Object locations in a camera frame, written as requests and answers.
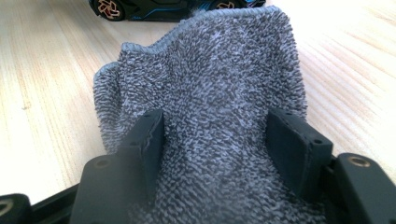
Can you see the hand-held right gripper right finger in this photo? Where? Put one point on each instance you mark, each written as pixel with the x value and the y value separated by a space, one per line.
pixel 295 155

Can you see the grey terry towel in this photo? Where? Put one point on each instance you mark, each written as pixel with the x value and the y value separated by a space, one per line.
pixel 211 93

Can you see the blue and black toy car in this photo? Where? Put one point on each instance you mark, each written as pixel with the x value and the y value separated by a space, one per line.
pixel 149 11

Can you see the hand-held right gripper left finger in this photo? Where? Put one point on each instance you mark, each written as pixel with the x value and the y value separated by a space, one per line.
pixel 149 146

